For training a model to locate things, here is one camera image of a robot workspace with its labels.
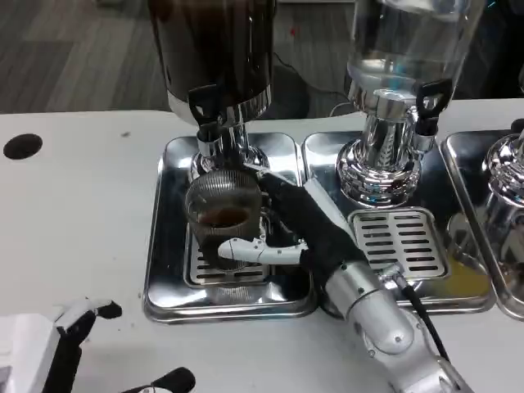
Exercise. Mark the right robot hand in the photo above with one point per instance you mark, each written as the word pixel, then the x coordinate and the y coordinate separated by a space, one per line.
pixel 319 233

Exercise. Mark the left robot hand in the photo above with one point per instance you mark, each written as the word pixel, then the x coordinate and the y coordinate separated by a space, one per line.
pixel 32 352

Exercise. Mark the clear ribbed glass cup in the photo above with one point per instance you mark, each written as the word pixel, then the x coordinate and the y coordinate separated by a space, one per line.
pixel 213 245

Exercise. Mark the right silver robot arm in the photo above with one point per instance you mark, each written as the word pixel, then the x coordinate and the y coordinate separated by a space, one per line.
pixel 368 307

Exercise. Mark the steel drip tray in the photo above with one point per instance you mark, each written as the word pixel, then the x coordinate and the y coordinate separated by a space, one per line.
pixel 323 163
pixel 163 245
pixel 462 163

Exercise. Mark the slotted steel drip grid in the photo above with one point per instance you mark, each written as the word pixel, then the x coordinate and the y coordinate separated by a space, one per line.
pixel 196 268
pixel 405 245

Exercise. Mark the black dispenser tap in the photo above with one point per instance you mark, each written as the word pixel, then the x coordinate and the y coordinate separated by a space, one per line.
pixel 202 110
pixel 430 106

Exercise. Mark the chrome dispenser stand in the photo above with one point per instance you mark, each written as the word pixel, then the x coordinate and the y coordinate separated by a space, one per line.
pixel 505 163

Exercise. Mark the dark drink dispenser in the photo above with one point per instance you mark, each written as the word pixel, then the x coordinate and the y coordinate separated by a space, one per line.
pixel 213 49

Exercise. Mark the clear drink dispenser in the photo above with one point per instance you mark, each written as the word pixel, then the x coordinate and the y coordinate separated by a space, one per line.
pixel 405 37

